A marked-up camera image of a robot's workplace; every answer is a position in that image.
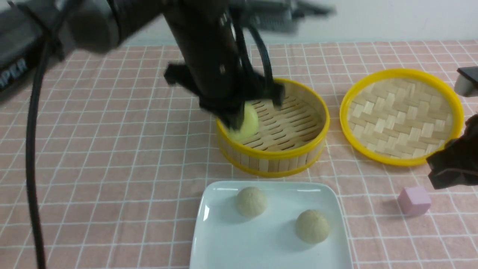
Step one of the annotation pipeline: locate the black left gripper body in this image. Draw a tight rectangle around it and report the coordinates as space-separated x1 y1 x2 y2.
164 23 285 115

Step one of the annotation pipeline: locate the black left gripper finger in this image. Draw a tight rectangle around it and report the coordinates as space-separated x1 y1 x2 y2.
215 106 245 131

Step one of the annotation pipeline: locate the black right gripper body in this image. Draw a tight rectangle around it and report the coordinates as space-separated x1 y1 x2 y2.
426 114 478 190

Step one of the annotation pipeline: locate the yellow steamed bun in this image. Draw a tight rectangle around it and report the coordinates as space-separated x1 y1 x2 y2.
227 103 259 143

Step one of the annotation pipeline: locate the white steamed bun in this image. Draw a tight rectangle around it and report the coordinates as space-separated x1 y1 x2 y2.
295 210 330 245
235 186 268 219

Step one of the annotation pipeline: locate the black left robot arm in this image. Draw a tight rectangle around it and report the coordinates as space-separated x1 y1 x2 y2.
0 0 285 130

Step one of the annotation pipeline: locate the white square plate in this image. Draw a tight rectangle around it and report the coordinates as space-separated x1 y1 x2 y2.
189 181 354 269

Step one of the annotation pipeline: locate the pink cube block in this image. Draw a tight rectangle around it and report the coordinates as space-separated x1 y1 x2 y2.
397 186 432 216

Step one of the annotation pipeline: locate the yellow-rimmed bamboo steamer basket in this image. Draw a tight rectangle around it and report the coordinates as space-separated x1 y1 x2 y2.
216 78 330 177

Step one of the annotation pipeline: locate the yellow-rimmed woven steamer lid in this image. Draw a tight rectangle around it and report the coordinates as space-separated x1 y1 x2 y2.
340 68 464 166

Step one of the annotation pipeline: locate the pink checkered tablecloth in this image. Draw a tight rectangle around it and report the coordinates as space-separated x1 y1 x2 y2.
0 40 478 269

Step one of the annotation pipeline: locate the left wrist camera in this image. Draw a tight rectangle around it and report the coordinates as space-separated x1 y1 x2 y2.
229 0 336 34

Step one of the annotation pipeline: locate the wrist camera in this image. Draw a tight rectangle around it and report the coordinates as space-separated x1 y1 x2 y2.
229 0 336 34
454 66 478 98

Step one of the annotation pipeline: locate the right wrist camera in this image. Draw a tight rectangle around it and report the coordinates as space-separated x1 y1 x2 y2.
454 66 478 98

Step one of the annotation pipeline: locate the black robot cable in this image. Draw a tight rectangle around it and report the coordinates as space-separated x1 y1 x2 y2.
25 37 51 269

